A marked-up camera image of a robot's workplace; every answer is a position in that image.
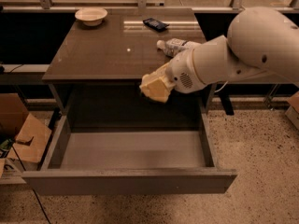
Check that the white bowl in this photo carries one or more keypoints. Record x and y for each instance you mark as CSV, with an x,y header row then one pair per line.
x,y
91,16

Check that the dark blue snack packet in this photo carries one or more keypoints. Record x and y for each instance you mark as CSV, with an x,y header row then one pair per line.
x,y
155,24

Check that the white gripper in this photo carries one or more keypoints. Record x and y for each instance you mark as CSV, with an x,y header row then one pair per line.
x,y
181,69

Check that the clear plastic water bottle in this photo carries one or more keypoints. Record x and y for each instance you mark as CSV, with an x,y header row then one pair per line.
x,y
174,46

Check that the grey cabinet with top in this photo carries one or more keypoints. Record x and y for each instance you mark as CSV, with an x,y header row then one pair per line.
x,y
96,73

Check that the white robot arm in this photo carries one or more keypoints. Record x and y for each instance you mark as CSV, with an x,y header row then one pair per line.
x,y
260,40

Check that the open grey top drawer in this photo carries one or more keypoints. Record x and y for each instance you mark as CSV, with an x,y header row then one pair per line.
x,y
118,142

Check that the brown cardboard box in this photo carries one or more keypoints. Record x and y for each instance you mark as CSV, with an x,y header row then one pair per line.
x,y
23,137

